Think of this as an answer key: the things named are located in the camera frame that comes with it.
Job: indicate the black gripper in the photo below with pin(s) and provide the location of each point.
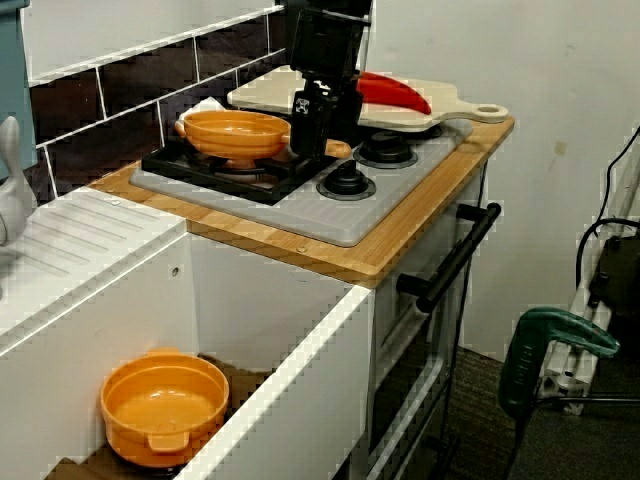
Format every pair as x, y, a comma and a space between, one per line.
327, 47

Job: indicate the red toy chili pepper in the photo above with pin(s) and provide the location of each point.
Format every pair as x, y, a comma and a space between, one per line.
395, 92

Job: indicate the orange toy frying pan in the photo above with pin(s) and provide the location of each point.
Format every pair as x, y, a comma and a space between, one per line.
235, 130

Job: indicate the black stove knob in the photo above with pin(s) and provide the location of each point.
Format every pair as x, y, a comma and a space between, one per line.
385, 150
346, 182

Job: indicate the light wooden cutting board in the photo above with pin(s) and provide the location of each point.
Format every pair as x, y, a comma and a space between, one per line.
265, 95

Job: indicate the grey toy stove plate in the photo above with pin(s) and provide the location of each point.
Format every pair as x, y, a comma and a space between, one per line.
310, 220

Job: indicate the white cloth piece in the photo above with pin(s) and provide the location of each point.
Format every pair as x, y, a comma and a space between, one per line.
210, 105

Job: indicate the wooden toy kitchen countertop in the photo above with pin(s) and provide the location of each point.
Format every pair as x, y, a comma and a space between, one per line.
400, 240

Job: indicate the black burner grate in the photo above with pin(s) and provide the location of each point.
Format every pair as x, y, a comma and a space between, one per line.
165, 162

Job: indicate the dark tiled backsplash panel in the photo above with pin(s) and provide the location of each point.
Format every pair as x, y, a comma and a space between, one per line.
125, 85

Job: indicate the white toy oven door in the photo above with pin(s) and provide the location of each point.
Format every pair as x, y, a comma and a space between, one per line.
400, 320

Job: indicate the white toy sink unit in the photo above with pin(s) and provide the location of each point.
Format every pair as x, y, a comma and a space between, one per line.
300, 375

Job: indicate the green power drill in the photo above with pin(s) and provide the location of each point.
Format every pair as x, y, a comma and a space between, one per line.
520, 370

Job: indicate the grey toy faucet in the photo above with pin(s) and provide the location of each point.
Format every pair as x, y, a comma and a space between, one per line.
15, 200

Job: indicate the orange toy pot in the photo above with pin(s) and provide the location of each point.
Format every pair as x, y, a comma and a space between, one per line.
165, 400

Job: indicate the dark box device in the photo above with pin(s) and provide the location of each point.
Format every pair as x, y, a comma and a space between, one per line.
620, 265

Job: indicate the aluminium frame profile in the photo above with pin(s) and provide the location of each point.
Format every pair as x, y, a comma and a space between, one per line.
562, 375

